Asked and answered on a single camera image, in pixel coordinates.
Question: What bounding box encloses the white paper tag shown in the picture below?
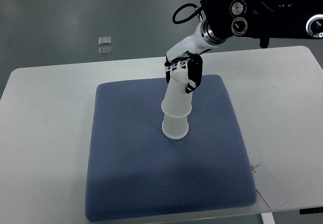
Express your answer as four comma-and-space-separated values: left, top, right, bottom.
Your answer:
253, 165, 288, 210

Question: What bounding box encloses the upper metal floor plate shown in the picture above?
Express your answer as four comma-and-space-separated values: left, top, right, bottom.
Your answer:
98, 36, 112, 45

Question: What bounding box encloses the white table leg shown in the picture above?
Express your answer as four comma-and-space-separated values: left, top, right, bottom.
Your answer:
260, 212, 276, 224

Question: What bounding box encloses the blue textured cushion mat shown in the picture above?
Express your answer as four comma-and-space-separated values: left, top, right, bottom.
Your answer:
85, 75, 257, 222

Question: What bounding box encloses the black table control panel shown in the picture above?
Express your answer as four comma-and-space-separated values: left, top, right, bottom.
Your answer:
299, 207, 323, 215

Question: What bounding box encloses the black looped cable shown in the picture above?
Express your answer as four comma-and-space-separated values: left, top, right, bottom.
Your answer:
173, 3, 204, 25

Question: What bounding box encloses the white paper cup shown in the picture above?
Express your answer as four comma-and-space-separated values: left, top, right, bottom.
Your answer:
161, 114, 189, 140
161, 69, 192, 118

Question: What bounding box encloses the white paper cup on mat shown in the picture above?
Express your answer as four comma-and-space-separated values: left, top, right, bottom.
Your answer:
161, 114, 189, 140

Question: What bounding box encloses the black white robotic hand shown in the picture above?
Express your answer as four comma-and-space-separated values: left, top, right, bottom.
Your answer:
165, 19, 226, 94

